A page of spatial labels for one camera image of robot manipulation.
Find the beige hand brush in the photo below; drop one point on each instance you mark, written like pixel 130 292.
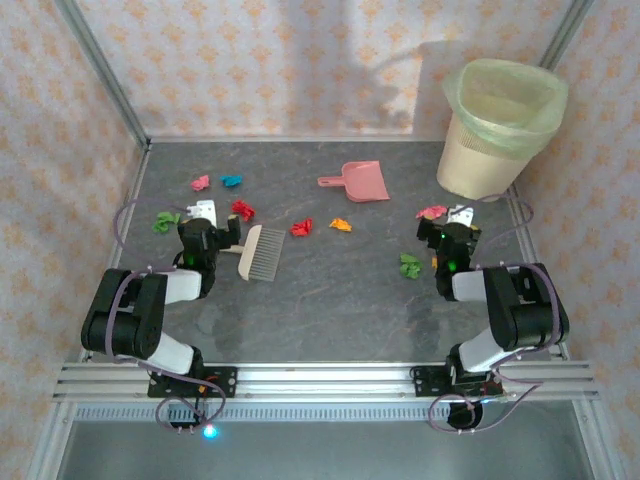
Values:
pixel 260 255

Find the aluminium corner post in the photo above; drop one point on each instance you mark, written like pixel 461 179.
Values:
pixel 566 30
pixel 104 70

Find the pink paper scrap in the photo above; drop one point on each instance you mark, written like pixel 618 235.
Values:
pixel 201 183
pixel 431 212

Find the pink plastic dustpan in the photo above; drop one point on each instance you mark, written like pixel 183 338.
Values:
pixel 365 182

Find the orange paper scrap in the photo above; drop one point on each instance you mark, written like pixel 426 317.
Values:
pixel 435 260
pixel 340 224

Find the beige ribbed waste bin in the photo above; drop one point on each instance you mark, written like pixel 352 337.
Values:
pixel 475 170

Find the small status light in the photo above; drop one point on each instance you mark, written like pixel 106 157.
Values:
pixel 210 431

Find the blue paper scrap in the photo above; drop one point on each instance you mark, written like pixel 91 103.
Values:
pixel 231 180

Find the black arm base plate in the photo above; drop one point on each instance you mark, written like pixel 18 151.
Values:
pixel 425 382
pixel 225 382

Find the green paper scrap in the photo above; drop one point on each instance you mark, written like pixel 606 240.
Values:
pixel 166 221
pixel 410 265

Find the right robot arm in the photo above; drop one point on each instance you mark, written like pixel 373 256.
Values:
pixel 520 320

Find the aluminium frame strut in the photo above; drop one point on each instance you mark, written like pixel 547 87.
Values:
pixel 48 445
pixel 597 445

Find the red paper scrap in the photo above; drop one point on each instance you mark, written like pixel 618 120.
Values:
pixel 243 209
pixel 302 227

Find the green plastic bin liner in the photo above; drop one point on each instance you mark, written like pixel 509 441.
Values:
pixel 540 140

